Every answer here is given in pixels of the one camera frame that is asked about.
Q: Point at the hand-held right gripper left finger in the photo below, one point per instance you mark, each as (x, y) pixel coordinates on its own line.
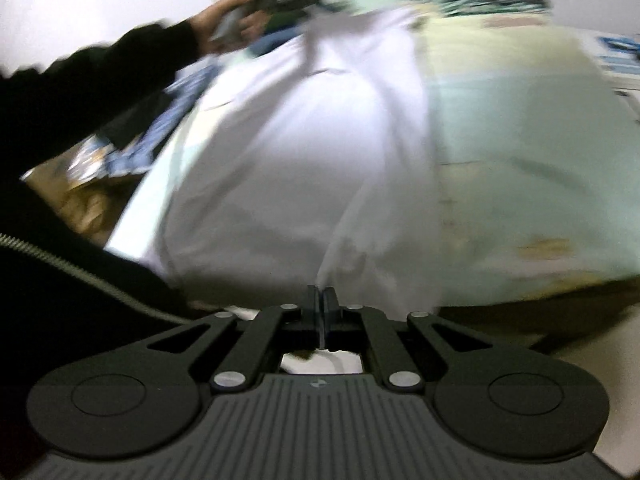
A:
(312, 310)

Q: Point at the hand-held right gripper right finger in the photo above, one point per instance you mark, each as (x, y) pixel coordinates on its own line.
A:
(329, 310)

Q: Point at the white polo shirt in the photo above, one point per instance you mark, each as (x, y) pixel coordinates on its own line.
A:
(300, 160)

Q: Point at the person's left forearm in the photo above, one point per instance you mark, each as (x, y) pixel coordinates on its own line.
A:
(100, 75)

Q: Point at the person's left hand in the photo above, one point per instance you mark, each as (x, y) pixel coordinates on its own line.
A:
(210, 25)

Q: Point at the blue folded garment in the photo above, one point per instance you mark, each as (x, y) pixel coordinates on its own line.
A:
(265, 45)

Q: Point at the blue checkered cloth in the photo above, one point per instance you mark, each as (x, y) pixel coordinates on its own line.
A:
(150, 130)

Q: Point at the brown cardboard box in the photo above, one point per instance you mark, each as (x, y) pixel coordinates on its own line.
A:
(85, 210)

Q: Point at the pastel printed blanket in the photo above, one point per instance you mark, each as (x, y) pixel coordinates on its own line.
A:
(525, 135)

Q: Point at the person's black jacket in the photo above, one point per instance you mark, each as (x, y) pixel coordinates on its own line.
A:
(50, 285)

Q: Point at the white desk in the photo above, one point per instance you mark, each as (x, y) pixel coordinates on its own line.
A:
(631, 100)

